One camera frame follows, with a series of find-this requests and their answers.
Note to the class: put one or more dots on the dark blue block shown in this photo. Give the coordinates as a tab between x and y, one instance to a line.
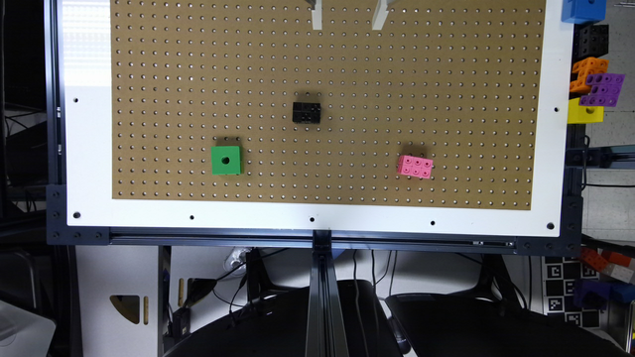
596	294

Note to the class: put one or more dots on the fiducial marker board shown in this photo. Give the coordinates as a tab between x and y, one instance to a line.
559	276

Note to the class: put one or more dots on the green cube with hole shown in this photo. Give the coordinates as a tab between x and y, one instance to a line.
226	160

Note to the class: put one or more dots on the black block stack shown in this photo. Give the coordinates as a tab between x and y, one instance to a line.
590	41

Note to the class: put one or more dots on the brown pegboard panel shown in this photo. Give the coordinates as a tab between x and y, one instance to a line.
456	82

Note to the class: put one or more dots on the black centre support rail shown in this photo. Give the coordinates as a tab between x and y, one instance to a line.
325	335

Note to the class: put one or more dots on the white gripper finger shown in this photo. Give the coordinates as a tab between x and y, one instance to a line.
380	14
316	13

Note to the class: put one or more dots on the purple block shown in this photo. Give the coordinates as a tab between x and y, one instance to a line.
605	89

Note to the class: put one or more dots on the white cabinet panel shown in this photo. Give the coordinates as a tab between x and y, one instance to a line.
119	300

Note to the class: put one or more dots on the red orange block pile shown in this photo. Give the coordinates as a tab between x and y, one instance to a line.
611	264

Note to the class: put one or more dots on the yellow block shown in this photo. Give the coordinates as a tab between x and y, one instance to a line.
578	114

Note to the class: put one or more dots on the pink block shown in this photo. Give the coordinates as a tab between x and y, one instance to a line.
415	167

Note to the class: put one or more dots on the black aluminium table frame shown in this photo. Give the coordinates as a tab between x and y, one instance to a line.
82	212

